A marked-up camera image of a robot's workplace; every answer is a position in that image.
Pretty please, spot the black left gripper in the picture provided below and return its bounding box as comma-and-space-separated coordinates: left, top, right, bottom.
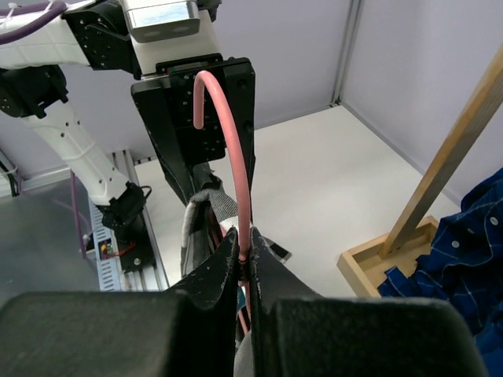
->
130, 54, 255, 220

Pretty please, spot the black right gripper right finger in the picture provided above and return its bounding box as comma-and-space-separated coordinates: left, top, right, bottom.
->
249, 228, 487, 376

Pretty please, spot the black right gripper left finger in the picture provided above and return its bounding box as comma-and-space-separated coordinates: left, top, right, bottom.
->
1, 229, 239, 376

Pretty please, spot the pink wire hanger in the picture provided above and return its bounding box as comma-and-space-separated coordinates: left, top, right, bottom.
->
192, 69, 252, 339

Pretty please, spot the black white checkered shirt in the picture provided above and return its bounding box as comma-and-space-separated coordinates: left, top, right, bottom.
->
179, 163, 294, 377

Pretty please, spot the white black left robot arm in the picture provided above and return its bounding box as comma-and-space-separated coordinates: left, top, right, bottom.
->
1, 1, 255, 230

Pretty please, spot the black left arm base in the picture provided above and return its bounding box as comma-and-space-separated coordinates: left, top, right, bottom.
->
98, 182, 156, 273

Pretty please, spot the blue plaid shirt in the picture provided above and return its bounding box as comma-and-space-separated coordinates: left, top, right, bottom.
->
378, 170, 502, 376

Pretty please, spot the wooden clothes rack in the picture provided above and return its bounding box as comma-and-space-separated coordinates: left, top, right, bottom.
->
337, 48, 502, 298

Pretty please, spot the aluminium mounting rail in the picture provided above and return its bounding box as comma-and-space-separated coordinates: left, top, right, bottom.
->
108, 150, 170, 291

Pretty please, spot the slotted grey cable duct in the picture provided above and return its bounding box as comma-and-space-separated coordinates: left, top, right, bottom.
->
89, 199, 121, 292

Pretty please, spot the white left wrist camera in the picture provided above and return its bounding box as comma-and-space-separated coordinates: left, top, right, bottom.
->
120, 0, 221, 75

